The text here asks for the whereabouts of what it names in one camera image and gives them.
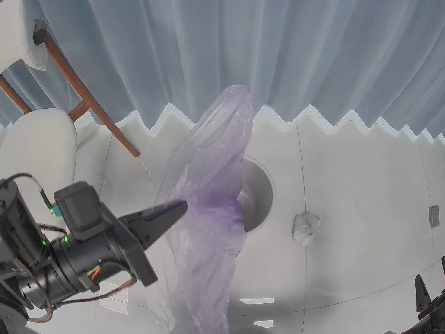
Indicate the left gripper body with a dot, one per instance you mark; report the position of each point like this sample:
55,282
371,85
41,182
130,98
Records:
114,252

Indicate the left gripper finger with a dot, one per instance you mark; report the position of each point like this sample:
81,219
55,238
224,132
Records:
153,231
153,213

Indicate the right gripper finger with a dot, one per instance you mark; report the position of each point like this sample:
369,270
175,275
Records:
422,294
443,270

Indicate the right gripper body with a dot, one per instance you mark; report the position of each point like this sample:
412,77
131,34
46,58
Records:
436,303

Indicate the purple plastic bag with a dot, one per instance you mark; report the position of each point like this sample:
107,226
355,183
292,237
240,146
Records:
208,172

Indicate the white paper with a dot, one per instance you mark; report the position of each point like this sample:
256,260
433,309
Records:
306,228

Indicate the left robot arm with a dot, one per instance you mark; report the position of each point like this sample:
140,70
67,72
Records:
21,214

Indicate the white trash bin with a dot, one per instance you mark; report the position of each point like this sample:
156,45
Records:
259,193

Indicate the white cushioned wooden chair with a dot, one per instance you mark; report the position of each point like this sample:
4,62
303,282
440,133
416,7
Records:
38,144

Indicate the white curtain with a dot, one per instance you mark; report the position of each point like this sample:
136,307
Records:
243,30

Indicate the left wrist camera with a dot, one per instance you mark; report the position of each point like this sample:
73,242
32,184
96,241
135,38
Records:
78,207

